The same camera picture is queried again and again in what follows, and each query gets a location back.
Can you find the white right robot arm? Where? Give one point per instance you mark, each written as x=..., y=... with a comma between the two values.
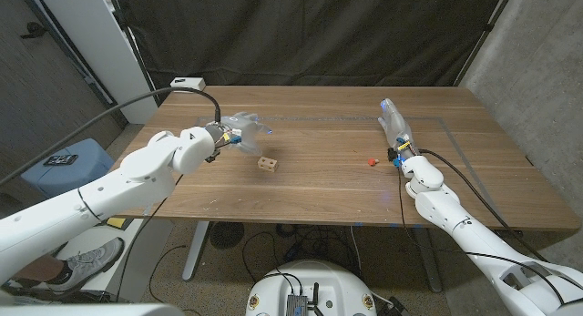
x=460, y=220

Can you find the black curtain backdrop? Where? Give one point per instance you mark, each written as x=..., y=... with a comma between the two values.
x=296, y=33

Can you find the black phone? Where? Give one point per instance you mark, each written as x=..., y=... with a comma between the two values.
x=60, y=160

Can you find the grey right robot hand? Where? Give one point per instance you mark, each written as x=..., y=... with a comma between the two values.
x=396, y=127

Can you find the white power strip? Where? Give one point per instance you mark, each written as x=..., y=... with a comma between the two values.
x=191, y=84

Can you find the grey table leg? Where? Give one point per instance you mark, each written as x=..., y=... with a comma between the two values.
x=428, y=261

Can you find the white pillar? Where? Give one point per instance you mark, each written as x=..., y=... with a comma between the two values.
x=91, y=43

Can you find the yellow and black floor pad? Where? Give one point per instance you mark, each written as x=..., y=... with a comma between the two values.
x=117, y=222

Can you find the wooden table panel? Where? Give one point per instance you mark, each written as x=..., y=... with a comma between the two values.
x=319, y=119

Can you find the blue stool with phone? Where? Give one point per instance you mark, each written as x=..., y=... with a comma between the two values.
x=68, y=179

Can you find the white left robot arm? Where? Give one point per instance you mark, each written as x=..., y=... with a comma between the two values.
x=114, y=188

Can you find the white table leg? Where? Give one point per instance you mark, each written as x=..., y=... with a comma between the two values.
x=196, y=252

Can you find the person's bare leg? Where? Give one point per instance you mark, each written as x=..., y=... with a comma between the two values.
x=36, y=268

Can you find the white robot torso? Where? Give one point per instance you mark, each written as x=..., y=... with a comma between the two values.
x=314, y=279

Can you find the black backdrop frame pole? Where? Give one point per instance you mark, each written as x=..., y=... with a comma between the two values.
x=485, y=33
x=137, y=56

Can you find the white floor platform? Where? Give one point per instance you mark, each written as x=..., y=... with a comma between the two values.
x=150, y=243

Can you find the red-headed wooden screw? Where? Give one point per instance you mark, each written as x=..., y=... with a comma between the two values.
x=373, y=161

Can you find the black round floor fan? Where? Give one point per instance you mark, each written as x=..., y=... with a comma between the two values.
x=226, y=235

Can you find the wooden block with holes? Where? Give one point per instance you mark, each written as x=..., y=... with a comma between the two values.
x=268, y=164

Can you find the grey sneaker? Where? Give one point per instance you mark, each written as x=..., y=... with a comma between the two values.
x=91, y=261

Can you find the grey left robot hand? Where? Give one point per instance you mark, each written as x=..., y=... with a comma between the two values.
x=241, y=131

